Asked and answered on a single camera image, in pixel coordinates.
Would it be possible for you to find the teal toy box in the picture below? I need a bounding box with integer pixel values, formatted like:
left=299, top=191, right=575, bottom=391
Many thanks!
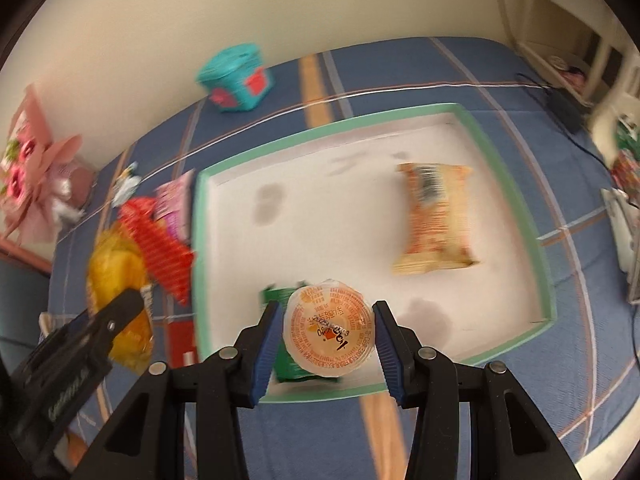
left=195, top=44, right=275, bottom=113

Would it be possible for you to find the orange striped snack packet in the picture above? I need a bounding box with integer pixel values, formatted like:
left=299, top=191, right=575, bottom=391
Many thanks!
left=391, top=162, right=481, bottom=276

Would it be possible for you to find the yellow bread packet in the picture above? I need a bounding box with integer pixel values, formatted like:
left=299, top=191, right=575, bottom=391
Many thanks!
left=86, top=227, right=156, bottom=373

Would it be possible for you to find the white stand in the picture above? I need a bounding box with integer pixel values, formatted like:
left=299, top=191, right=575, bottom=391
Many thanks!
left=600, top=187, right=640, bottom=306

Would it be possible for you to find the black power adapter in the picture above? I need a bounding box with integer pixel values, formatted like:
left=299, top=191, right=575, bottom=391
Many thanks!
left=545, top=87, right=583, bottom=133

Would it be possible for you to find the plain red snack packet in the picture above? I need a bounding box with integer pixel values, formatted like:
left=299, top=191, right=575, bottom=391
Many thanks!
left=167, top=317, right=201, bottom=366

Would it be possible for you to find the pink cake roll packet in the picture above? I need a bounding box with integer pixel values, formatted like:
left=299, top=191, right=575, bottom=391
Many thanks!
left=154, top=169, right=197, bottom=243

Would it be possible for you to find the green snack packet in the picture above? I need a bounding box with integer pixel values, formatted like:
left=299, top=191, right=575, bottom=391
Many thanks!
left=260, top=282, right=341, bottom=383

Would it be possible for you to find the pink flower bouquet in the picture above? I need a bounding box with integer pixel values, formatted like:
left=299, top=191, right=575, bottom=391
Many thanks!
left=0, top=85, right=98, bottom=248

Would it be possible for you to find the orange jelly cup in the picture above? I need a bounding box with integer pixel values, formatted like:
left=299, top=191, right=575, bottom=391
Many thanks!
left=282, top=278, right=376, bottom=378

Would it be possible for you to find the blue plaid bed sheet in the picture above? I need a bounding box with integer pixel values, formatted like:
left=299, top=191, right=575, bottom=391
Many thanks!
left=47, top=35, right=640, bottom=480

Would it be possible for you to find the cream shelf unit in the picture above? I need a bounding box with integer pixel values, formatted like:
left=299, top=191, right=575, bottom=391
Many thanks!
left=495, top=0, right=640, bottom=171

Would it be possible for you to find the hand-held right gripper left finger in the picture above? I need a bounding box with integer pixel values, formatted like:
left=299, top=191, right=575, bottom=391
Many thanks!
left=75, top=301, right=286, bottom=480

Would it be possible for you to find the red patterned snack packet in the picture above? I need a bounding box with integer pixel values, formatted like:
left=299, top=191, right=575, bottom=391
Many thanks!
left=119, top=197, right=196, bottom=307

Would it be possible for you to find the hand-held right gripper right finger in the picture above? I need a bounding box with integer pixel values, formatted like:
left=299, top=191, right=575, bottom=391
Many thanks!
left=372, top=300, right=581, bottom=480

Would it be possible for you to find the green-rimmed white tray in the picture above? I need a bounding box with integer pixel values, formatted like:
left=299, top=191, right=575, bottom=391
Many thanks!
left=192, top=102, right=557, bottom=405

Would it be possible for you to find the pile of colourful stationery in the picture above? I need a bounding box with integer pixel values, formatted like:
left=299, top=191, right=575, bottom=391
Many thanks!
left=612, top=115, right=640, bottom=196

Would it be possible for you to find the small white green packet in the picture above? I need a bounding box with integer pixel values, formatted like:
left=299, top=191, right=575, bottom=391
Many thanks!
left=111, top=161, right=142, bottom=208

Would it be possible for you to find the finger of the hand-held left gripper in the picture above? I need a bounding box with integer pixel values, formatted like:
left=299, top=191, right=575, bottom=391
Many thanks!
left=65, top=287, right=146, bottom=356

